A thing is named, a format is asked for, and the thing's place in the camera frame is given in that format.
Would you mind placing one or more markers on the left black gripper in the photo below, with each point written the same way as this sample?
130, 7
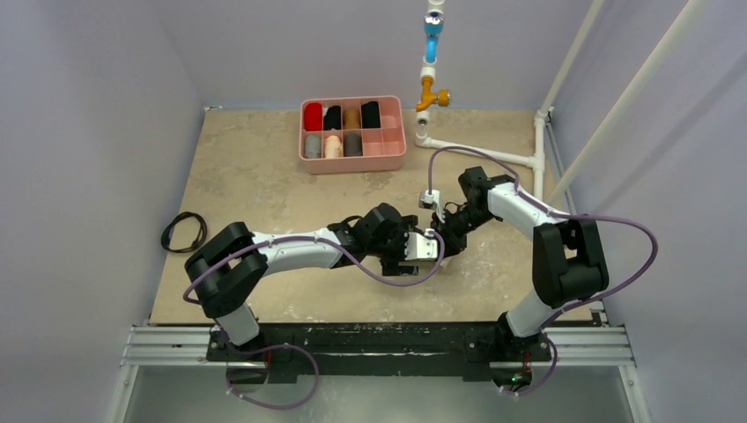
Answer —
391, 265

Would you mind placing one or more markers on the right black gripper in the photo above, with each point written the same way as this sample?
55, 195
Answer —
446, 219

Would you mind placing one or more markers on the pink divided organizer tray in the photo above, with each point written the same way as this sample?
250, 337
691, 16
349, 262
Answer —
383, 148

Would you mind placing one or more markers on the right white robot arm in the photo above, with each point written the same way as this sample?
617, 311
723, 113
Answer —
568, 262

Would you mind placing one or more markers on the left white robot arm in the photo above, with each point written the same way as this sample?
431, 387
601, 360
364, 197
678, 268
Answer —
225, 270

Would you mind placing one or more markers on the dark grey rolled cloth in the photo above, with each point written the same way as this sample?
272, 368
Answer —
352, 144

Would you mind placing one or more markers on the peach rolled cloth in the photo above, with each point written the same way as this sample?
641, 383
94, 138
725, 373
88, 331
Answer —
333, 147

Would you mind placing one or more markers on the orange pipe valve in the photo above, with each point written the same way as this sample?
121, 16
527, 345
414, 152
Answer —
429, 97

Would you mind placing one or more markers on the black rolled cloth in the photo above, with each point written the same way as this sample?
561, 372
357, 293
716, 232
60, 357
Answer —
370, 115
332, 118

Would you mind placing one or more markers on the brown rolled cloth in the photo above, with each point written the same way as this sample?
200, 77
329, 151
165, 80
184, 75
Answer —
351, 118

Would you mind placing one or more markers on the red rolled cloth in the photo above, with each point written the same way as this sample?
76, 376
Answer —
313, 116

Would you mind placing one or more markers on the blue pipe valve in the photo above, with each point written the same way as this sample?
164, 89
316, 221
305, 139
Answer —
433, 27

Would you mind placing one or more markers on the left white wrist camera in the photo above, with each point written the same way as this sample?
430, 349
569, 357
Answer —
421, 246

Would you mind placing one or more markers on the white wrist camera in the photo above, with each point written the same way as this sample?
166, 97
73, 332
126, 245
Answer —
421, 246
430, 199

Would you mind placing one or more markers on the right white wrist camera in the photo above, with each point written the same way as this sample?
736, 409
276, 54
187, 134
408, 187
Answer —
430, 199

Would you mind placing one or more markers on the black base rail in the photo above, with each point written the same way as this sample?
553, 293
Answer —
472, 351

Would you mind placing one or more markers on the white pvc pipe frame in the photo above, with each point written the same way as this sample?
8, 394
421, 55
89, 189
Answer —
593, 85

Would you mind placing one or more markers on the aluminium extrusion frame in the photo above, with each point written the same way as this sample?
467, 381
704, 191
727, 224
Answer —
572, 344

